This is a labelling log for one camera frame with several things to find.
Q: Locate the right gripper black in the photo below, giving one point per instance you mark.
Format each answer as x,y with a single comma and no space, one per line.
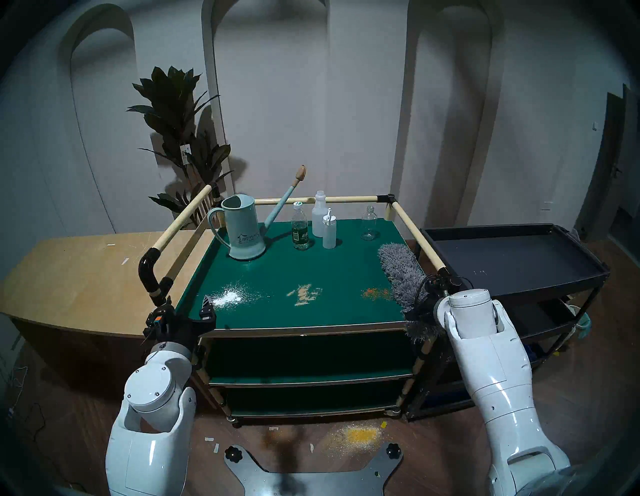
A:
425,306

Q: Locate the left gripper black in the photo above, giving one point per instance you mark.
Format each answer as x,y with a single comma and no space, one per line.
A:
182,332

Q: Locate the grey fluffy duster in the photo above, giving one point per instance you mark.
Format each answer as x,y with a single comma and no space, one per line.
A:
400,270

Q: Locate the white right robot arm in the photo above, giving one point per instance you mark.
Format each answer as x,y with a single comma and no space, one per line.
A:
500,390

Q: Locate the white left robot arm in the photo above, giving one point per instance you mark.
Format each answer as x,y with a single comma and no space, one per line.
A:
150,400

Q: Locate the green shelf cart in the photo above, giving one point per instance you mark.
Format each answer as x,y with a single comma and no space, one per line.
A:
325,265

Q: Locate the orange powder pile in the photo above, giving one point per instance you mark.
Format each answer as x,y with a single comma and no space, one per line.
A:
375,294

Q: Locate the white powder pile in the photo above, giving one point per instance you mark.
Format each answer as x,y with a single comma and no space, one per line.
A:
227,298

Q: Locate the blue plastic bin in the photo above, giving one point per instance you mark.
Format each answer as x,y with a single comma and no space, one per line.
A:
450,396

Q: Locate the small clear empty bottle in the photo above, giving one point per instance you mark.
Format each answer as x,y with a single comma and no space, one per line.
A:
370,227

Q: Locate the black utility cart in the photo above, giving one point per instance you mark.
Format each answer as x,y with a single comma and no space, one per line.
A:
515,255

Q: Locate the light blue watering can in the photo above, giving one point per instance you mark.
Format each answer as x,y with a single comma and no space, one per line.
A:
245,235

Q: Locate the beige powder pile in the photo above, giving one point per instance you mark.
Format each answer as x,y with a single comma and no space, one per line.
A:
302,295

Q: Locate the white opaque plastic bottle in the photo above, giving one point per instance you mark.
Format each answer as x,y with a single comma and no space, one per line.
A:
319,215

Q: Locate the green label water bottle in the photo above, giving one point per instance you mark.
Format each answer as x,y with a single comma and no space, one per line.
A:
300,235

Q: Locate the yellow powder spill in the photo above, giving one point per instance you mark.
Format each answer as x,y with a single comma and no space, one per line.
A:
360,435

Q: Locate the black star knob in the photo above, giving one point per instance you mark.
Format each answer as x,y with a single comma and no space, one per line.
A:
233,454
393,450

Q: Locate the teal plastic container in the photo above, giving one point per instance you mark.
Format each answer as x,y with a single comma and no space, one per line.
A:
582,322

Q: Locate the white plant tag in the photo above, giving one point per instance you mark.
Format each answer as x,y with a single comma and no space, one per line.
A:
185,150

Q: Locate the tall dark leafy plant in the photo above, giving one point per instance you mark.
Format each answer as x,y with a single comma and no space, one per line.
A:
170,100

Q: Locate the dark door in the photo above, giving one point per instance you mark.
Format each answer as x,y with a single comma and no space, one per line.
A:
612,160

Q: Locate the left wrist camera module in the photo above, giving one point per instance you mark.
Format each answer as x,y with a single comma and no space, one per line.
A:
160,320

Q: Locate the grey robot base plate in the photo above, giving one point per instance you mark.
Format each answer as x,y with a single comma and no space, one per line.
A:
310,482

